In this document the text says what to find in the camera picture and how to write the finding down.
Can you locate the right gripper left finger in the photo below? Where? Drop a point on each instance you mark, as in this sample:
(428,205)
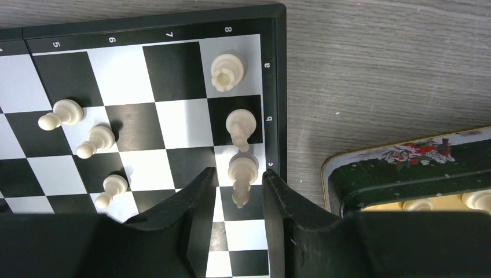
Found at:
(171,239)

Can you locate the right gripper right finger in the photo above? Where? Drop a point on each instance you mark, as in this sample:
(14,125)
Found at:
(305,240)

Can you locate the white bishop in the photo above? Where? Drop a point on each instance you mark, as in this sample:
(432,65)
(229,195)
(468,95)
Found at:
(242,172)

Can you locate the white knight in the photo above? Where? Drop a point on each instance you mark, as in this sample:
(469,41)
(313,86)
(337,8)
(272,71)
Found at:
(241,124)

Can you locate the gold tin tray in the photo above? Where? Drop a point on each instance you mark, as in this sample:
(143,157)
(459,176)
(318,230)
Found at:
(424,174)

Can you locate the white rook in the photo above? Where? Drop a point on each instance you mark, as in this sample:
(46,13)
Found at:
(227,71)

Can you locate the white pawn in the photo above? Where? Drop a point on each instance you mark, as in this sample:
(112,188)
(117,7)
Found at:
(100,138)
(65,111)
(114,185)

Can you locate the black and white chessboard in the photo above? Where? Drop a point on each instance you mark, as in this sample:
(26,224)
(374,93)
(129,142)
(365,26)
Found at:
(147,79)

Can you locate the white piece in tray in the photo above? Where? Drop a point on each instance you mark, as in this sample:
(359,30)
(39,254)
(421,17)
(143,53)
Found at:
(479,200)

